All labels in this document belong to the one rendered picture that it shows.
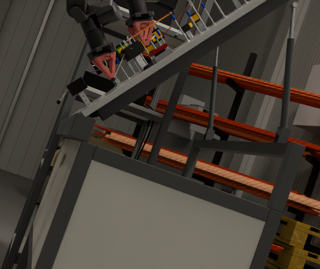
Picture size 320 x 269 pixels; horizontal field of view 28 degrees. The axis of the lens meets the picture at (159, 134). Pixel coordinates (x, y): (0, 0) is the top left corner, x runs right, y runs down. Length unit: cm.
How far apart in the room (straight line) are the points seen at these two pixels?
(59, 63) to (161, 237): 960
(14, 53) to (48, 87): 79
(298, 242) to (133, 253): 189
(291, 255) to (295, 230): 13
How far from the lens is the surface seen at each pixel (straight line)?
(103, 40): 201
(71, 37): 1136
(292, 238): 355
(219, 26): 183
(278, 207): 187
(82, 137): 174
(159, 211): 178
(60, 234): 175
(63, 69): 1130
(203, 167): 569
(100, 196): 175
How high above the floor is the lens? 78
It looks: 4 degrees up
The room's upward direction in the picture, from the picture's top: 20 degrees clockwise
